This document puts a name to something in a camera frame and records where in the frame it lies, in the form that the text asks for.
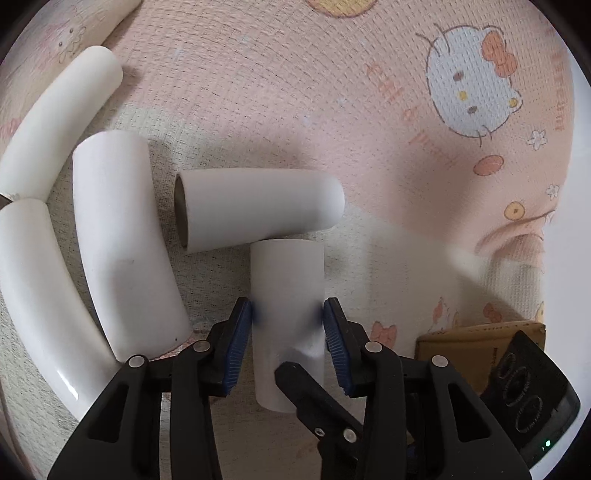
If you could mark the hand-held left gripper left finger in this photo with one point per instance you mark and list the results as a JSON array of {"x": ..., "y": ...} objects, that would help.
[{"x": 238, "y": 346}]

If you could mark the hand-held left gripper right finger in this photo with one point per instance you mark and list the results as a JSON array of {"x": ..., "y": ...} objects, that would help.
[{"x": 334, "y": 346}]

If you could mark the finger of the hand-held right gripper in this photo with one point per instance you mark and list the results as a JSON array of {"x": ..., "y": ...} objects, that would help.
[{"x": 304, "y": 392}]

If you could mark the white cardboard tube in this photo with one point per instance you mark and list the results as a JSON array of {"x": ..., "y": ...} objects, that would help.
[
  {"x": 115, "y": 16},
  {"x": 258, "y": 207},
  {"x": 286, "y": 281},
  {"x": 124, "y": 230},
  {"x": 37, "y": 286},
  {"x": 60, "y": 120}
]

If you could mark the brown cardboard box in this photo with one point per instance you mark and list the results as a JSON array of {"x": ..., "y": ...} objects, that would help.
[{"x": 457, "y": 355}]

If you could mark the pink cartoon printed blanket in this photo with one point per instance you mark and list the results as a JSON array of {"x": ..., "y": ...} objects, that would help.
[{"x": 323, "y": 101}]

